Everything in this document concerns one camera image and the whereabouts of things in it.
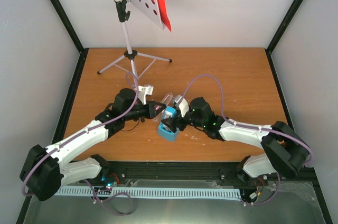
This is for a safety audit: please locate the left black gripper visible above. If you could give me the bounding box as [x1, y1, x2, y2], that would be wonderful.
[124, 100, 166, 121]

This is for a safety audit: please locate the clear plastic metronome cover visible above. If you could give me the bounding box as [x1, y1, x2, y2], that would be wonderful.
[152, 92, 173, 123]

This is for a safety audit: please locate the blue metronome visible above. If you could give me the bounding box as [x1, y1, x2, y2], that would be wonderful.
[157, 106, 180, 142]

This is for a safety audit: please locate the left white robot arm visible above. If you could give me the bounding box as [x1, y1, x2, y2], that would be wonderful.
[20, 88, 166, 201]

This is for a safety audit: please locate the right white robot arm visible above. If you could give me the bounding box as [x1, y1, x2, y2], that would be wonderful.
[158, 96, 312, 184]

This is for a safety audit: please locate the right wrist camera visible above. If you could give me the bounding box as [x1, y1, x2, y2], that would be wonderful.
[173, 95, 190, 117]

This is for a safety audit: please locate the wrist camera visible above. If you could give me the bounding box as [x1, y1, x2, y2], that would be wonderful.
[138, 85, 154, 105]
[173, 95, 190, 117]

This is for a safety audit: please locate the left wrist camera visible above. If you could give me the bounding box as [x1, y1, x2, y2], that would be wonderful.
[138, 85, 154, 105]

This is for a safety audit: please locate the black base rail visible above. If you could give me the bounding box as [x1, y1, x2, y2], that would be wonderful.
[108, 161, 254, 186]

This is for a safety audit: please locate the light blue slotted cable duct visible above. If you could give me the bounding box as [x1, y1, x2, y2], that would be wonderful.
[57, 186, 242, 200]

